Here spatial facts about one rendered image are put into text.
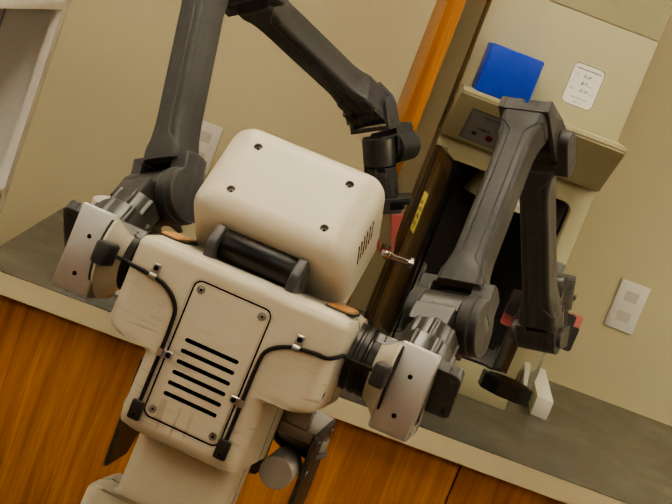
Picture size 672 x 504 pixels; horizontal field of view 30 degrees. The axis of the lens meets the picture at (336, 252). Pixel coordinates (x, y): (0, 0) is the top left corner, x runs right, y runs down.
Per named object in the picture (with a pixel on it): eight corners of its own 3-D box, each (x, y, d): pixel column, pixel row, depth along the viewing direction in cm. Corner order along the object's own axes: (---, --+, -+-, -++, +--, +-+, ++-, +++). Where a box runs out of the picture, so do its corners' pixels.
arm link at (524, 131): (499, 71, 183) (566, 79, 179) (511, 133, 193) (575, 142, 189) (396, 323, 161) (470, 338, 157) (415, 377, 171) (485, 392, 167)
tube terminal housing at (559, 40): (354, 323, 272) (486, -16, 258) (493, 375, 273) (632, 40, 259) (352, 354, 248) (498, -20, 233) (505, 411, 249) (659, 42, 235)
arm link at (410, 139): (342, 103, 218) (384, 96, 213) (377, 97, 227) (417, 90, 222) (353, 171, 219) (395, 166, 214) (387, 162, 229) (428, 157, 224)
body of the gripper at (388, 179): (353, 206, 223) (350, 165, 221) (411, 202, 223) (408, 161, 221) (354, 212, 216) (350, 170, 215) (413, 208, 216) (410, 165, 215)
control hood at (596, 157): (439, 131, 239) (458, 82, 237) (597, 191, 240) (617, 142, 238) (442, 137, 228) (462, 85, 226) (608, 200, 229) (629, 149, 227)
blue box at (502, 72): (470, 86, 236) (488, 41, 235) (520, 105, 237) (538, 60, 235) (474, 89, 227) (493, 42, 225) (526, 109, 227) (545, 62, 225)
